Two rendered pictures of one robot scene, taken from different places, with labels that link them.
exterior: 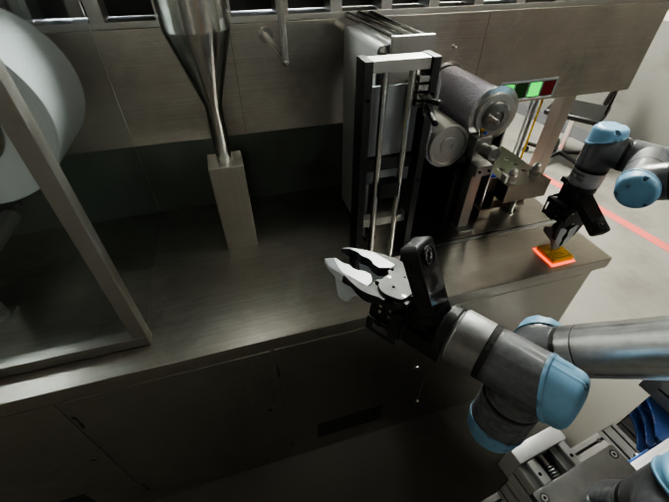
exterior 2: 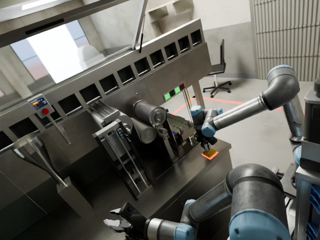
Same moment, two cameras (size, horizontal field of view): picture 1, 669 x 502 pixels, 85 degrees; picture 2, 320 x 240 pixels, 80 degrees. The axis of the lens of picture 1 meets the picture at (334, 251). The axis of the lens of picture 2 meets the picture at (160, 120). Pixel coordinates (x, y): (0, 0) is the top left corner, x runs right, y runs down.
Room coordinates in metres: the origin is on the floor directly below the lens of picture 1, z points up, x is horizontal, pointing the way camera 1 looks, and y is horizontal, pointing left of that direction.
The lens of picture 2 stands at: (-0.16, -0.28, 1.88)
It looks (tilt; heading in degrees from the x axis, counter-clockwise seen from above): 30 degrees down; 352
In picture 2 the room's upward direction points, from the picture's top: 22 degrees counter-clockwise
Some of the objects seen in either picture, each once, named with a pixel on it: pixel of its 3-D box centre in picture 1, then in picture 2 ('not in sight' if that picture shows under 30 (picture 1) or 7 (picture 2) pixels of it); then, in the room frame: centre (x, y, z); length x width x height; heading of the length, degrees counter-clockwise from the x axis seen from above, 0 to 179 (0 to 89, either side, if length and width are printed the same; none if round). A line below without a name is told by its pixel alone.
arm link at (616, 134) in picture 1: (602, 147); (197, 115); (0.82, -0.65, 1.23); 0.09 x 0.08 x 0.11; 49
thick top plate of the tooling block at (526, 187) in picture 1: (490, 162); (174, 125); (1.19, -0.56, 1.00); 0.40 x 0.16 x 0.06; 16
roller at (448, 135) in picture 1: (427, 128); (140, 129); (1.07, -0.28, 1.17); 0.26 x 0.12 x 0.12; 16
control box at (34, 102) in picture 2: not in sight; (41, 106); (0.85, 0.10, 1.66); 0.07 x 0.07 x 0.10; 23
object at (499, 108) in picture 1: (496, 116); (159, 117); (0.97, -0.43, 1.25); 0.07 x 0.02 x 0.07; 106
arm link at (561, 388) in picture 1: (528, 376); (176, 235); (0.23, -0.23, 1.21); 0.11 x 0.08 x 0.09; 49
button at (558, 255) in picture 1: (554, 253); (209, 153); (0.81, -0.65, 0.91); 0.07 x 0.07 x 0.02; 16
